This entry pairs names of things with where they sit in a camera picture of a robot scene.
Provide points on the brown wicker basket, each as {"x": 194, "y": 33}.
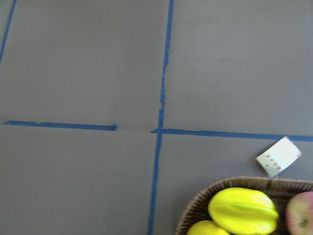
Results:
{"x": 280, "y": 191}

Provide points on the yellow pear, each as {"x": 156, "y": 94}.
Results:
{"x": 206, "y": 227}

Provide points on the red apple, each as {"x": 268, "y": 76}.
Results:
{"x": 299, "y": 214}

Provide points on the paper basket tag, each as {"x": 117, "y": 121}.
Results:
{"x": 279, "y": 157}

